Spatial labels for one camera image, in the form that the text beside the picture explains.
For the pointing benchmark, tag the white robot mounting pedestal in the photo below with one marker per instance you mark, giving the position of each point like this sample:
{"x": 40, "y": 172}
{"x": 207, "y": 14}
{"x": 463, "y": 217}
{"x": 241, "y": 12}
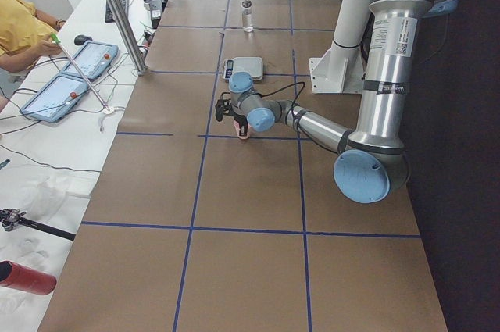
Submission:
{"x": 340, "y": 70}

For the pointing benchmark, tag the thin metal rod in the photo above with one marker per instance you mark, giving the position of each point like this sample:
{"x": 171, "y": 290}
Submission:
{"x": 106, "y": 108}

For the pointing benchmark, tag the clear glass sauce bottle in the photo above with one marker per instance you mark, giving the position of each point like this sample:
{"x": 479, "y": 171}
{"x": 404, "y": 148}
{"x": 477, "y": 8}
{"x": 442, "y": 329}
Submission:
{"x": 246, "y": 16}

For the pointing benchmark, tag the silver digital kitchen scale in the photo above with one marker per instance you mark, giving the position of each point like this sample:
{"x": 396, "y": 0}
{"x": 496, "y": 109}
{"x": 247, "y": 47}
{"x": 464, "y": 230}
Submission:
{"x": 249, "y": 64}

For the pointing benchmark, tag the person in yellow shirt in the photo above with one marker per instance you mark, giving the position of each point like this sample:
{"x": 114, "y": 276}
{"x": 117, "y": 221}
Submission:
{"x": 26, "y": 35}

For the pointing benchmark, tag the lower blue teach pendant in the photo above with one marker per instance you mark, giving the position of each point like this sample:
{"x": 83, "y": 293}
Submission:
{"x": 55, "y": 99}

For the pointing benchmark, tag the black tripod stick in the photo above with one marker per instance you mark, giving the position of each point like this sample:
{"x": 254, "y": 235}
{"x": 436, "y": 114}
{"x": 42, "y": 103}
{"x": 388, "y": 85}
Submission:
{"x": 11, "y": 218}

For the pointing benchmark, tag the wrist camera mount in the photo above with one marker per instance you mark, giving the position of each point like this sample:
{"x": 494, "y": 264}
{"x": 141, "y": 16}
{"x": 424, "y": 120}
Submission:
{"x": 223, "y": 106}

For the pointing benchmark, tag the black computer mouse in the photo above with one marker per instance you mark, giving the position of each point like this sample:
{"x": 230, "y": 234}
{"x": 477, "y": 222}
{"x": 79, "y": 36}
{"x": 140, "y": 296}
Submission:
{"x": 81, "y": 39}

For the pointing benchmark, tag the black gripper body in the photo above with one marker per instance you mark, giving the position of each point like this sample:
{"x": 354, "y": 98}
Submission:
{"x": 240, "y": 119}

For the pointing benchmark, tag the upper blue teach pendant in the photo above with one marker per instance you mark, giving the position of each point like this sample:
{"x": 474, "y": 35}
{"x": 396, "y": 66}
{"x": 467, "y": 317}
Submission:
{"x": 93, "y": 58}

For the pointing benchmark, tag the red cylindrical bottle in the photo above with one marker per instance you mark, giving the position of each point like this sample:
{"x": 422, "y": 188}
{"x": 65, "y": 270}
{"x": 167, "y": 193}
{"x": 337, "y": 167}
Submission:
{"x": 16, "y": 276}

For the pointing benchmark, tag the blue teach pendant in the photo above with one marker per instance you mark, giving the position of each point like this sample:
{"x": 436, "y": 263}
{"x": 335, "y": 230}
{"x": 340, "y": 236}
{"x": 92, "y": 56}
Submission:
{"x": 55, "y": 99}
{"x": 93, "y": 58}

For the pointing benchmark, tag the pink paper cup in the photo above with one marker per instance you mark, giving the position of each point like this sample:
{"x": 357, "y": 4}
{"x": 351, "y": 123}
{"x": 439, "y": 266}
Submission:
{"x": 242, "y": 130}

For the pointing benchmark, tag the aluminium frame post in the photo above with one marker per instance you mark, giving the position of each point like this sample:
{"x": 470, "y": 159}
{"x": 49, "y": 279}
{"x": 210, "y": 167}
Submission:
{"x": 127, "y": 36}

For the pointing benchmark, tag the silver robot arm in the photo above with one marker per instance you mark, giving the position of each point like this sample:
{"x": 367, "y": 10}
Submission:
{"x": 371, "y": 54}

